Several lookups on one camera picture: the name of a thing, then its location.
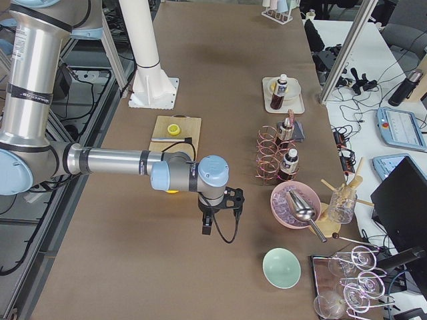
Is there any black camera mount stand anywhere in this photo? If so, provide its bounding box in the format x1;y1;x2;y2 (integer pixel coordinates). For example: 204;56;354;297
304;19;378;95

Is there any steel ice scoop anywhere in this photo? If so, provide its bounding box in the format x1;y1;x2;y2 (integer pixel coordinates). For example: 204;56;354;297
286;190;327;243

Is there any blue teach pendant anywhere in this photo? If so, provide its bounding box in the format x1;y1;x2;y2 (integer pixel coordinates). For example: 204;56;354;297
376;107;426;151
372;153;419;181

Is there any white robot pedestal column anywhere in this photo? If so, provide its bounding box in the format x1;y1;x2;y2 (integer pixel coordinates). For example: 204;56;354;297
119;0;179;110

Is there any cream serving tray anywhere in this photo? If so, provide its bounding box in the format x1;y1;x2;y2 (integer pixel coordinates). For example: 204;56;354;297
262;77;305;115

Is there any mint green bowl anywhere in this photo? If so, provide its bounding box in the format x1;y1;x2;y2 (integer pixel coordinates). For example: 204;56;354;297
262;248;301;289

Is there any black thermos bottle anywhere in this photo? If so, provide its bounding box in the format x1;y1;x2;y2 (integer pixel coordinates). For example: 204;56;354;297
388;69;423;107

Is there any black monitor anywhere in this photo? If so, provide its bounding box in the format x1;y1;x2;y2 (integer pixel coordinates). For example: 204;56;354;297
371;157;426;287

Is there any grey folded cloth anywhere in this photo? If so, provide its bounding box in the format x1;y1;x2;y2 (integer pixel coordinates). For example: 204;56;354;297
291;121;305;143

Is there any copper wire bottle rack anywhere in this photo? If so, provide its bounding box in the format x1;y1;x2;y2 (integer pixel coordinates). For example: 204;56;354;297
255;110;296;185

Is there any wooden cutting board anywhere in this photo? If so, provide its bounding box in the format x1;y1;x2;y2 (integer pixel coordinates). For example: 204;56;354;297
149;115;201;153

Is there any clear glass jar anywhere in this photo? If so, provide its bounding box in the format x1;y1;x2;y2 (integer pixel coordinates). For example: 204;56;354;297
327;187;357;224

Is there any pink ice bowl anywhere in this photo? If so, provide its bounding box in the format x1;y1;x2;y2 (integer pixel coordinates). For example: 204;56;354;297
270;181;321;229

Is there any wine glass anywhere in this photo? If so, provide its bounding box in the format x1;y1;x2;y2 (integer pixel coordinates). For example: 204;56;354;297
343;283;370;315
328;245;378;277
339;271;385;299
313;291;347;319

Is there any wooden mug tree stand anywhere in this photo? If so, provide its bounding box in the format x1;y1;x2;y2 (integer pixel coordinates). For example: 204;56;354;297
321;157;374;225

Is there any half lemon slice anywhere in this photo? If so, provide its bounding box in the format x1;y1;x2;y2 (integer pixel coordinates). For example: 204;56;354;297
167;123;181;136

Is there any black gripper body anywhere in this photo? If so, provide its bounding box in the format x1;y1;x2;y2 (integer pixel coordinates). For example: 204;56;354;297
198;200;217;225

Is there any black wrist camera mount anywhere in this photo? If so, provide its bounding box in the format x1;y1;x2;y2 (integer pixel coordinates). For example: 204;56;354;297
223;187;245;211

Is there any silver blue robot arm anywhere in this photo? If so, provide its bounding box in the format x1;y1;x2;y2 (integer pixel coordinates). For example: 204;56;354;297
1;1;234;228

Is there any aluminium frame post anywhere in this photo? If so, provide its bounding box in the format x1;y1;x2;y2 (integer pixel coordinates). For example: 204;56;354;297
319;0;378;106

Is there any white round plate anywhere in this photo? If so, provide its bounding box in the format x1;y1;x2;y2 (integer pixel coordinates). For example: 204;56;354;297
266;77;301;101

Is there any white wire cup rack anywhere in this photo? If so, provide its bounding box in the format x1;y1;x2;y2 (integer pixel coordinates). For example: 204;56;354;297
261;0;293;25

